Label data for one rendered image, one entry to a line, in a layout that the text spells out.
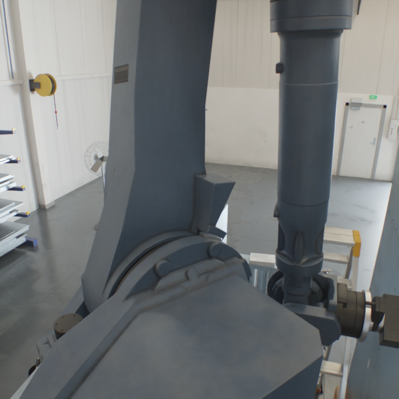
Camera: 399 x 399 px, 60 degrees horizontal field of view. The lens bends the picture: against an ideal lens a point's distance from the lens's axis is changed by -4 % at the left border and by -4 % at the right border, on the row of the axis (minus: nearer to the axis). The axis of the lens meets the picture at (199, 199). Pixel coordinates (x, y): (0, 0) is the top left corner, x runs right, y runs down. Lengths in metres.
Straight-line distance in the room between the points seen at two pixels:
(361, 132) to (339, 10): 10.51
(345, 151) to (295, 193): 10.50
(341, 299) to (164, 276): 0.51
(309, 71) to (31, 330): 4.83
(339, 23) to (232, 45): 10.66
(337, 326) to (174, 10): 0.82
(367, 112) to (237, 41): 4.24
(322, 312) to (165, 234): 0.47
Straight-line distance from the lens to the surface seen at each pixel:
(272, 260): 4.67
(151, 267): 0.66
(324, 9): 0.75
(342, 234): 2.08
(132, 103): 0.72
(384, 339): 1.06
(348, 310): 1.03
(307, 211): 0.85
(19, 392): 3.58
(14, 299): 5.86
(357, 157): 11.38
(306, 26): 0.75
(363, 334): 1.04
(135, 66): 0.72
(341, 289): 1.04
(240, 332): 0.62
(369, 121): 11.21
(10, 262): 6.87
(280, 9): 0.77
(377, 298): 1.02
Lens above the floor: 3.18
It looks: 21 degrees down
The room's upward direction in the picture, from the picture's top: straight up
